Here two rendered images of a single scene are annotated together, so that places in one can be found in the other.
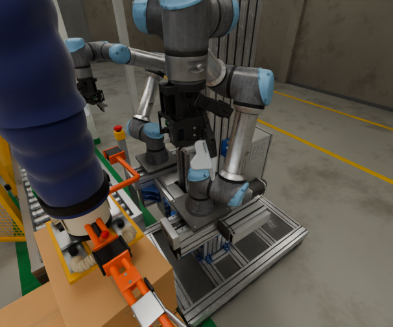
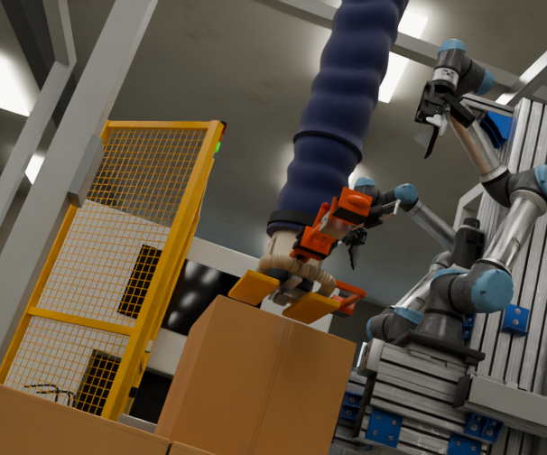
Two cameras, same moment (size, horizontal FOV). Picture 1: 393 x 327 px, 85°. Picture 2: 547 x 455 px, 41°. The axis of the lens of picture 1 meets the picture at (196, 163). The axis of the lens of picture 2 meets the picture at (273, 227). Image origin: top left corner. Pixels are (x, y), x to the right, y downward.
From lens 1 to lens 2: 200 cm
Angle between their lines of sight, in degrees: 64
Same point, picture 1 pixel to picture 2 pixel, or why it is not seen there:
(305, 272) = not seen: outside the picture
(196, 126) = (440, 106)
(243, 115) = (516, 200)
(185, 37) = (444, 60)
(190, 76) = (442, 76)
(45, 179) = (301, 179)
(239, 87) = (517, 179)
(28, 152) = (307, 153)
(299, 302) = not seen: outside the picture
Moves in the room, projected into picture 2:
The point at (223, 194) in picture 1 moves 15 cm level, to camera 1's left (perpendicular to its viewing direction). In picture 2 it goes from (468, 278) to (419, 273)
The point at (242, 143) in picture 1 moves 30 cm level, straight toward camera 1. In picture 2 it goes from (510, 225) to (458, 175)
